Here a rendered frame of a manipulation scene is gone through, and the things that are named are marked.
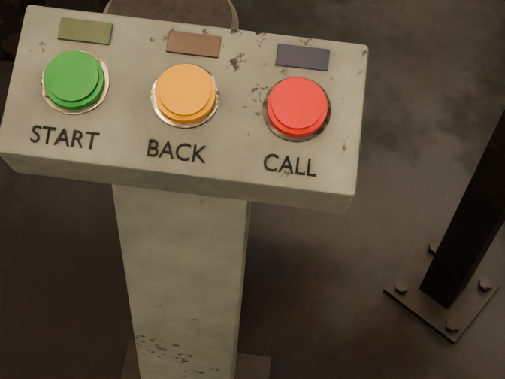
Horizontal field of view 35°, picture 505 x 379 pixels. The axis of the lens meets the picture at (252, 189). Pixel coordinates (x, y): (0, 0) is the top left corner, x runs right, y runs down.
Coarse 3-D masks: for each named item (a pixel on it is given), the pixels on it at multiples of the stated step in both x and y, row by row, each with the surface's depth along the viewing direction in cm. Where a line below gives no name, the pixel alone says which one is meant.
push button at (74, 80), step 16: (48, 64) 54; (64, 64) 53; (80, 64) 53; (96, 64) 54; (48, 80) 53; (64, 80) 53; (80, 80) 53; (96, 80) 53; (64, 96) 53; (80, 96) 53; (96, 96) 53
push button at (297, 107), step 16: (288, 80) 54; (304, 80) 54; (272, 96) 53; (288, 96) 53; (304, 96) 53; (320, 96) 53; (272, 112) 53; (288, 112) 53; (304, 112) 53; (320, 112) 53; (288, 128) 53; (304, 128) 53
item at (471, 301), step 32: (96, 0) 127; (480, 160) 90; (480, 192) 93; (480, 224) 96; (416, 256) 117; (448, 256) 105; (480, 256) 104; (416, 288) 114; (448, 288) 109; (480, 288) 115; (448, 320) 111
